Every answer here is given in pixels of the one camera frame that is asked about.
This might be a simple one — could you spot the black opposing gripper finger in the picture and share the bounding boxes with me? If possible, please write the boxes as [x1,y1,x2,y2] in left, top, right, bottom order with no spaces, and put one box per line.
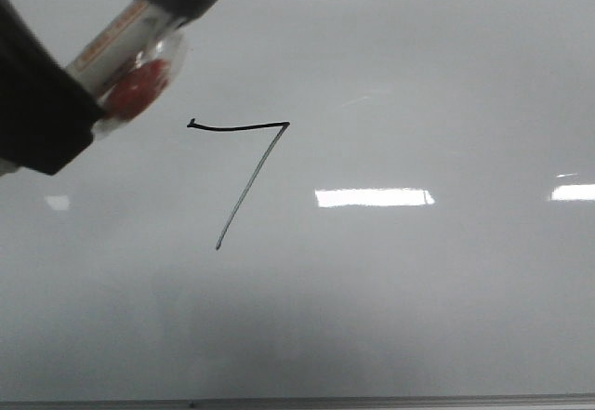
[1,0,104,176]

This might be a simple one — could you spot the white whiteboard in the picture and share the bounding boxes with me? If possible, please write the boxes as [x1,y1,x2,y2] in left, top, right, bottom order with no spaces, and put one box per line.
[1,0,594,402]

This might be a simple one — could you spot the clear plastic wrap red tape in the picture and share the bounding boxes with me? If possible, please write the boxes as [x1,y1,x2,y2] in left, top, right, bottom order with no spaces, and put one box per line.
[92,31,188,139]

